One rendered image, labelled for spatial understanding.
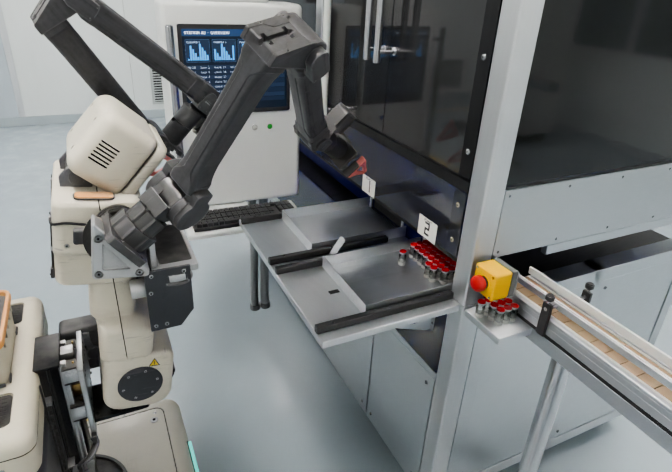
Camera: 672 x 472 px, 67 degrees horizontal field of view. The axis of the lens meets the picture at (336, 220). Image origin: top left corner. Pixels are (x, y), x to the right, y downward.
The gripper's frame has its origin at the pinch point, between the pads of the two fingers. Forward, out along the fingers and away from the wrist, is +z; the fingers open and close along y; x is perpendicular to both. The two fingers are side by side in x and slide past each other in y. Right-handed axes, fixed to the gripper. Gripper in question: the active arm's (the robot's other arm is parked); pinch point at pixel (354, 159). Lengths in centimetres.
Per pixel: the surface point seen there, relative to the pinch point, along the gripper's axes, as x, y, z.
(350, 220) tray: 19.9, 4.2, 30.7
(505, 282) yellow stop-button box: -9, -52, 6
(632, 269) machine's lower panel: -36, -59, 69
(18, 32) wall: 210, 479, 101
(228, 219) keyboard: 53, 30, 15
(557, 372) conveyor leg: -3, -73, 23
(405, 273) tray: 12.0, -29.2, 17.1
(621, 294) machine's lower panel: -29, -62, 74
